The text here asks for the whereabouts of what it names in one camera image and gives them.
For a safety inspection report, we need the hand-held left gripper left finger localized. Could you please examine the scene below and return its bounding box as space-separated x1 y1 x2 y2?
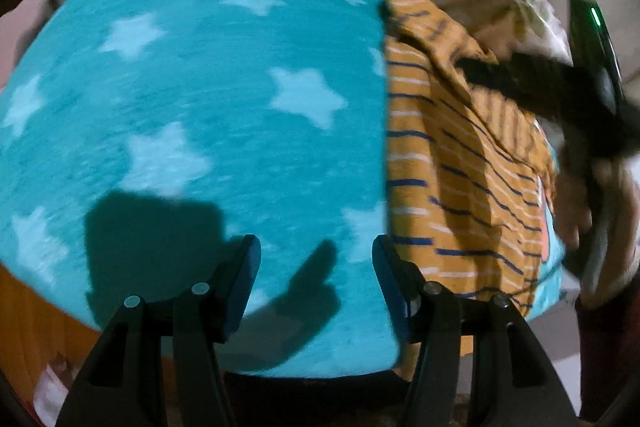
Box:
55 234 262 427

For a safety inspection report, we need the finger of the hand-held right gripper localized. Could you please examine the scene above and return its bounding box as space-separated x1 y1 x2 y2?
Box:
457 53 620 120

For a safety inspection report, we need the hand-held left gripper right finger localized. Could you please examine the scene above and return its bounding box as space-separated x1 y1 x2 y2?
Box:
371 234 581 427

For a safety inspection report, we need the orange striped small garment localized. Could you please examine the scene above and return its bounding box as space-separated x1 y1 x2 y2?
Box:
382 0 558 383

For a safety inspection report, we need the turquoise star print blanket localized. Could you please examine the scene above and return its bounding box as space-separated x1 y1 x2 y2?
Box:
0 0 568 380

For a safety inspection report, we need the dark red cloth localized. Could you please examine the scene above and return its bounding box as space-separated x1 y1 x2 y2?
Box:
575 292 640 423

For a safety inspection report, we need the pink bed sheet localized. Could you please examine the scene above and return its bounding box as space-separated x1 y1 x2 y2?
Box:
0 0 53 88

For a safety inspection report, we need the orange wooden bed frame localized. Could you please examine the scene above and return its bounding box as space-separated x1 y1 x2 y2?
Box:
0 264 101 408

